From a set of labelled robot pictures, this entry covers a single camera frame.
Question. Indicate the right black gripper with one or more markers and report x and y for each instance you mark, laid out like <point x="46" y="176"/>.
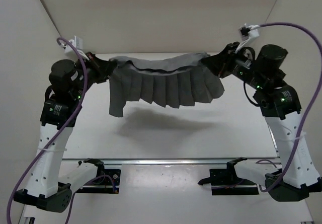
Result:
<point x="221" y="62"/>

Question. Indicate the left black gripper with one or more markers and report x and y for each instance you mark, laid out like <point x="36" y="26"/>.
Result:
<point x="107" y="66"/>

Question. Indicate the grey pleated skirt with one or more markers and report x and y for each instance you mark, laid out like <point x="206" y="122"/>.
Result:
<point x="179" y="81"/>

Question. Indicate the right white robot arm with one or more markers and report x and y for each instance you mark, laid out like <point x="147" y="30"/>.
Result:
<point x="279" y="103"/>

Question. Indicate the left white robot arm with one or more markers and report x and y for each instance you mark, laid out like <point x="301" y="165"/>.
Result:
<point x="45" y="189"/>

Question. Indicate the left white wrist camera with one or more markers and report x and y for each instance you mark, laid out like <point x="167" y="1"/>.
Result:
<point x="77" y="43"/>

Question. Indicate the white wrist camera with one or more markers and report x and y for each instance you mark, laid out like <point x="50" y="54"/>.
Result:
<point x="248" y="32"/>
<point x="77" y="43"/>

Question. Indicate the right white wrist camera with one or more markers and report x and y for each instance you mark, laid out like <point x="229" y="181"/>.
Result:
<point x="248" y="32"/>

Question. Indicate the silver aluminium front rail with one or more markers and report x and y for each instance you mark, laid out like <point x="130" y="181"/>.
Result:
<point x="193" y="161"/>

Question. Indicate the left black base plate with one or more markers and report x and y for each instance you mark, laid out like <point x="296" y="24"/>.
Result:
<point x="107" y="181"/>

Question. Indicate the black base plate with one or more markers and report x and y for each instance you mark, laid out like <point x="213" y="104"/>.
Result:
<point x="223" y="183"/>
<point x="107" y="181"/>

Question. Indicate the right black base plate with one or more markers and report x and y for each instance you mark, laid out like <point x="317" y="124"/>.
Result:
<point x="223" y="183"/>

